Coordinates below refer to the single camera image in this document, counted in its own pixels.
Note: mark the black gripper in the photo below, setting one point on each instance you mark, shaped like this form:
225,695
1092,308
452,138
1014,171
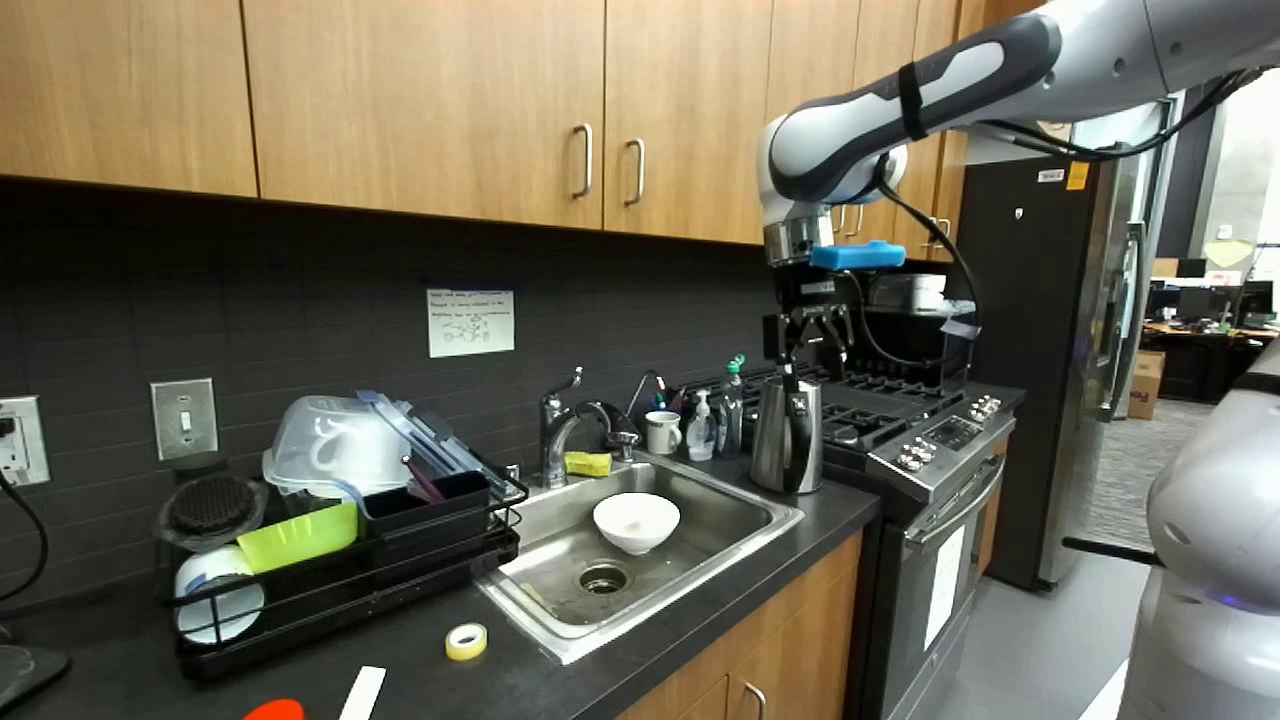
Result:
811,321

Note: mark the chrome sink faucet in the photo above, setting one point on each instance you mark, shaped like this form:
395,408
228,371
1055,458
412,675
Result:
561,416

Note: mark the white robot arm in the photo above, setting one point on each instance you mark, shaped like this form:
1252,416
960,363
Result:
1074,78

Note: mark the black toaster oven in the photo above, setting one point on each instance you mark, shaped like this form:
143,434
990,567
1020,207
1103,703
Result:
912,330

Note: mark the stainless steel electric kettle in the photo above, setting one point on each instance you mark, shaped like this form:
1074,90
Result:
784,436

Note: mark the green top spray bottle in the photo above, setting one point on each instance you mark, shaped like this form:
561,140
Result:
735,406

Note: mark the clear soap bottle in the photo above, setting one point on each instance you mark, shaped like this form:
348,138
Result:
703,431

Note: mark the stainless steel gas stove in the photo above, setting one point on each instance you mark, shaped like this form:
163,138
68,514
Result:
935,458

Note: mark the white mug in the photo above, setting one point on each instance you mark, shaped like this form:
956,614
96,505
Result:
660,431

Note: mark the black refrigerator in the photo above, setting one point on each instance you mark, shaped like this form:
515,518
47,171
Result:
1056,249

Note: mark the yellow sponge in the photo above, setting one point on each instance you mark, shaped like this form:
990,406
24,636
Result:
592,467

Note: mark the white bowl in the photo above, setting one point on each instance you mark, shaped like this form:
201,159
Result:
637,521

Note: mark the white paper sign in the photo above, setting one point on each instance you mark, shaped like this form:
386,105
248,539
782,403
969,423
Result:
466,321

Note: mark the stainless steel sink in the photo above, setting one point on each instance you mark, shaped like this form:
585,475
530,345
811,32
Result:
602,558

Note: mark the yellow tape roll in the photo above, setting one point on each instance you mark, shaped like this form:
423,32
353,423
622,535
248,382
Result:
466,642

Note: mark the clear plastic container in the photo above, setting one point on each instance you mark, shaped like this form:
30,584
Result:
333,448

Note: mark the lime green cup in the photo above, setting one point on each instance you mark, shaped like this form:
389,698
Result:
296,539

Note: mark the black dish rack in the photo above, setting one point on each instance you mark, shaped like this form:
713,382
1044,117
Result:
404,550

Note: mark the white strip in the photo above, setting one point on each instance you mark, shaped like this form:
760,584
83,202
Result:
360,695

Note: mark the black round lid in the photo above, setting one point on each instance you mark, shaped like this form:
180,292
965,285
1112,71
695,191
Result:
210,508

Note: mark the red object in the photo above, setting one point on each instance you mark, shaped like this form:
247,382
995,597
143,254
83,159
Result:
277,711

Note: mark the white plate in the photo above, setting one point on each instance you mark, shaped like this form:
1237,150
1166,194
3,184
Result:
218,597

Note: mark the white power outlet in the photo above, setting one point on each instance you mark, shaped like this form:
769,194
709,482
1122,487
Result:
23,447

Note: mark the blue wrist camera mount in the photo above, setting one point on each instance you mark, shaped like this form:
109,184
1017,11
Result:
856,257

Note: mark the grey light switch plate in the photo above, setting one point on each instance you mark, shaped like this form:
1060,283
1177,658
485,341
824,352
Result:
185,416

